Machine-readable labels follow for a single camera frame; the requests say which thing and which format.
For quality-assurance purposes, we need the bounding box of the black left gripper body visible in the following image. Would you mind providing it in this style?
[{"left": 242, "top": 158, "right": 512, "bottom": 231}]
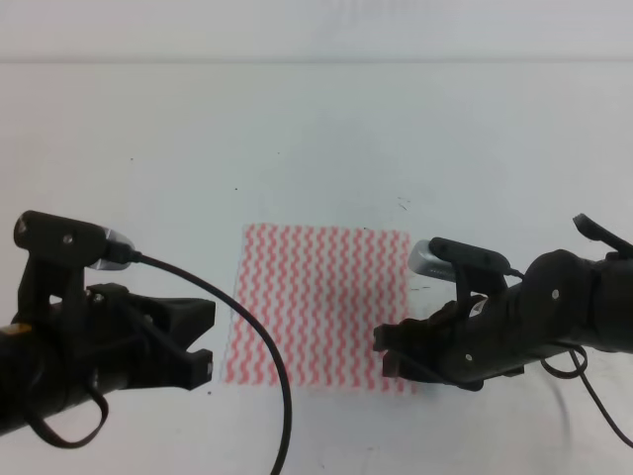
[{"left": 68, "top": 284, "right": 173, "bottom": 396}]

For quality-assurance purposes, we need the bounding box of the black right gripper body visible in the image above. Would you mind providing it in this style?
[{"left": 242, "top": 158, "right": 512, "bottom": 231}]
[{"left": 429, "top": 291, "right": 532, "bottom": 391}]

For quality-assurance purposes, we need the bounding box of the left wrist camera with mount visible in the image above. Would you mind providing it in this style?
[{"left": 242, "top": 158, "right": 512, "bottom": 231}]
[{"left": 14, "top": 211, "right": 138, "bottom": 312}]

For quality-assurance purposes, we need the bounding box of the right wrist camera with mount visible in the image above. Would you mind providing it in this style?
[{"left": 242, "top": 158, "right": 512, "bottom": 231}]
[{"left": 407, "top": 237, "right": 514, "bottom": 320}]

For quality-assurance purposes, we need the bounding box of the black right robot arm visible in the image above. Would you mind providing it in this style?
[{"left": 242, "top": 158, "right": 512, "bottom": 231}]
[{"left": 372, "top": 214, "right": 632, "bottom": 391}]

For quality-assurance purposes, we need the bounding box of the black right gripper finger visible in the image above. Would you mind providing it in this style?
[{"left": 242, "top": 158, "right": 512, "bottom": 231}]
[
  {"left": 374, "top": 311, "right": 450, "bottom": 351},
  {"left": 382, "top": 350, "right": 445, "bottom": 384}
]

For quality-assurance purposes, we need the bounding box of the pink white wavy striped towel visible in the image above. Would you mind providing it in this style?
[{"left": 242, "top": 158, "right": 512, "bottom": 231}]
[{"left": 234, "top": 224, "right": 416, "bottom": 395}]

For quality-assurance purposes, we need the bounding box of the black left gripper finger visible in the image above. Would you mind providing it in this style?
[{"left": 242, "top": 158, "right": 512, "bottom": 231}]
[
  {"left": 162, "top": 347, "right": 214, "bottom": 391},
  {"left": 142, "top": 298, "right": 216, "bottom": 346}
]

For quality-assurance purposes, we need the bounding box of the black left camera cable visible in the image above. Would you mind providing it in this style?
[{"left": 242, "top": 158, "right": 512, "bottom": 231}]
[{"left": 24, "top": 249, "right": 294, "bottom": 475}]

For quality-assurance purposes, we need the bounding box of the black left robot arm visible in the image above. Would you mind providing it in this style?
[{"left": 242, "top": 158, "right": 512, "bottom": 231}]
[{"left": 1, "top": 284, "right": 216, "bottom": 433}]

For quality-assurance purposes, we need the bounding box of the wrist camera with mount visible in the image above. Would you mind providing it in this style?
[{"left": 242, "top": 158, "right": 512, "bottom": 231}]
[
  {"left": 407, "top": 237, "right": 514, "bottom": 320},
  {"left": 14, "top": 211, "right": 138, "bottom": 312}
]

